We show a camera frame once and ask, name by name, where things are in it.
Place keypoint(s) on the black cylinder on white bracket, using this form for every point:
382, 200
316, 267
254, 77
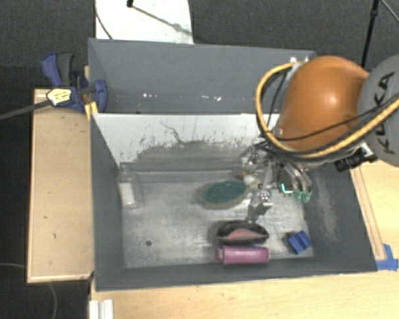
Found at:
352, 161

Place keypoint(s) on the green oval scrub pad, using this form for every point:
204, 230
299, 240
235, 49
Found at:
223, 194

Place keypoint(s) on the clear glass jar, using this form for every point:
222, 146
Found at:
130, 188

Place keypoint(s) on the pale wood flat board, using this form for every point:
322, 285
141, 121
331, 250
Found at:
60, 184

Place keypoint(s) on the blue ridged block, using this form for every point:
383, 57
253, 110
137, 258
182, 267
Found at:
299, 242

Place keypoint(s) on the purple plastic cylinder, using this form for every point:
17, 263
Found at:
242, 255

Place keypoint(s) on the grey metal bin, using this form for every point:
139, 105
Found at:
173, 231

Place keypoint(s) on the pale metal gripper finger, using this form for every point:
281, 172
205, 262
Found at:
256, 209

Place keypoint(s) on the black pouch with pink lining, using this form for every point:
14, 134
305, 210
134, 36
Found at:
241, 234

